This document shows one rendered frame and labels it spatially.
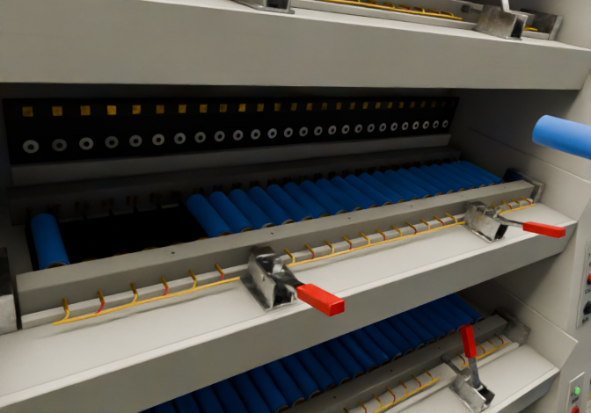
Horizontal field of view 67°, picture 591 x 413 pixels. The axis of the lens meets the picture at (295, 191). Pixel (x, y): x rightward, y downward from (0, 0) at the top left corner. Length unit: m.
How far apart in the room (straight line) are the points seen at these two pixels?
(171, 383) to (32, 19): 0.22
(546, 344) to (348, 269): 0.39
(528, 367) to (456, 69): 0.42
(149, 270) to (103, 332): 0.05
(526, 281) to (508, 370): 0.12
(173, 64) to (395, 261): 0.25
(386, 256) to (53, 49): 0.30
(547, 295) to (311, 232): 0.40
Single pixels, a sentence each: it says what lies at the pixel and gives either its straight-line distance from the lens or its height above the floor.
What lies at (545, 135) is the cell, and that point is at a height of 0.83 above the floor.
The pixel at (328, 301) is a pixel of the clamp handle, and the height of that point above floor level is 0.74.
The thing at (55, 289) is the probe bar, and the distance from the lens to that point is 0.32.
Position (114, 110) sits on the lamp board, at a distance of 0.42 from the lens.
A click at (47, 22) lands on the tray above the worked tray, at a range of 0.26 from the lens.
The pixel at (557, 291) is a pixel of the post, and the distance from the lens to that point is 0.69.
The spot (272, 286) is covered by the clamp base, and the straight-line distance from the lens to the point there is 0.32.
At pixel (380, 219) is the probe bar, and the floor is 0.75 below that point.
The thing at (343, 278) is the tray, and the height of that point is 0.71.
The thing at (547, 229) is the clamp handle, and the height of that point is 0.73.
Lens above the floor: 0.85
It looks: 11 degrees down
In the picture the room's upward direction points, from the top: 1 degrees counter-clockwise
